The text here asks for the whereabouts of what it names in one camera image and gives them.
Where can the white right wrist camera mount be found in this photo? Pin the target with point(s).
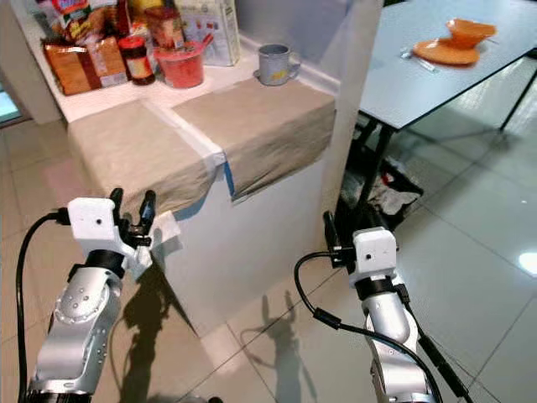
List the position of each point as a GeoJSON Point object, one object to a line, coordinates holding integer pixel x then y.
{"type": "Point", "coordinates": [376, 248]}

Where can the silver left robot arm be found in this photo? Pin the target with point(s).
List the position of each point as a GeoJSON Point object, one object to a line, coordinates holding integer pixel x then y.
{"type": "Point", "coordinates": [75, 327]}

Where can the grey ceramic mug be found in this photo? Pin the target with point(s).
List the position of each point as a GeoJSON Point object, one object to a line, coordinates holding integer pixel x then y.
{"type": "Point", "coordinates": [273, 67]}

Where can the orange plastic bowl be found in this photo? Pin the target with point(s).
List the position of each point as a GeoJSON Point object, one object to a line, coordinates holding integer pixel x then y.
{"type": "Point", "coordinates": [470, 34]}

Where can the white raised bar counter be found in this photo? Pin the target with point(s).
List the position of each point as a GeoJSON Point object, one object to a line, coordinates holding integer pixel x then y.
{"type": "Point", "coordinates": [352, 84]}

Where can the orange plastic plate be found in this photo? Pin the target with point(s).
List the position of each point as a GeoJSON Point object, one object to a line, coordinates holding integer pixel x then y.
{"type": "Point", "coordinates": [440, 55]}

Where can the brown glass jar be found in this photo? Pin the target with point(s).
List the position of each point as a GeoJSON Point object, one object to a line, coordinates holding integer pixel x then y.
{"type": "Point", "coordinates": [164, 29]}

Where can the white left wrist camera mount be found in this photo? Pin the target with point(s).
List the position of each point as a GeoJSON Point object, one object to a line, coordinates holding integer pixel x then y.
{"type": "Point", "coordinates": [92, 220]}

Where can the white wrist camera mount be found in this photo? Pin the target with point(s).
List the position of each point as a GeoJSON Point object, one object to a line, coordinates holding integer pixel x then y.
{"type": "Point", "coordinates": [376, 248]}
{"type": "Point", "coordinates": [92, 220]}

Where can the brown food packet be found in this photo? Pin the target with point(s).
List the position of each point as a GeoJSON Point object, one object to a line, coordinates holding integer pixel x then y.
{"type": "Point", "coordinates": [80, 69]}

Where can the dark sauce jar red lid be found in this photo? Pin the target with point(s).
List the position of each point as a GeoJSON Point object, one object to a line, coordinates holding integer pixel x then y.
{"type": "Point", "coordinates": [138, 65]}

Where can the blue tape strip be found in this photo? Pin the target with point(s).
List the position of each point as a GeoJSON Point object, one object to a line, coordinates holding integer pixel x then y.
{"type": "Point", "coordinates": [228, 180]}

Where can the black laundry bag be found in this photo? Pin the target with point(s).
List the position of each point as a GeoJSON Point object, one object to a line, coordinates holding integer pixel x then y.
{"type": "Point", "coordinates": [344, 210]}

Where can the colourful snack bag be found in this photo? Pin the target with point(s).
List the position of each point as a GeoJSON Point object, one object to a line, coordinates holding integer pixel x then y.
{"type": "Point", "coordinates": [84, 17]}

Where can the white low counter cabinet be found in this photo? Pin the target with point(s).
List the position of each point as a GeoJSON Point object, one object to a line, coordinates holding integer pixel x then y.
{"type": "Point", "coordinates": [243, 252]}

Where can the white printed carton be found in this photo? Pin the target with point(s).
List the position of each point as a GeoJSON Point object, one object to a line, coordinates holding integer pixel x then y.
{"type": "Point", "coordinates": [214, 34]}

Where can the black metal table leg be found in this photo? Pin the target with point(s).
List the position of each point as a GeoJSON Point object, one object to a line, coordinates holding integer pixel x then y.
{"type": "Point", "coordinates": [371, 159]}

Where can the white crumpled cloth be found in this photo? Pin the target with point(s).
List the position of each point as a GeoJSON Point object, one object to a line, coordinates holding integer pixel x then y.
{"type": "Point", "coordinates": [394, 201]}

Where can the beige woven place mat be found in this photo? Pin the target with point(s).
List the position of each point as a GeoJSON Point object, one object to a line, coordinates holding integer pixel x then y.
{"type": "Point", "coordinates": [260, 126]}
{"type": "Point", "coordinates": [134, 151]}

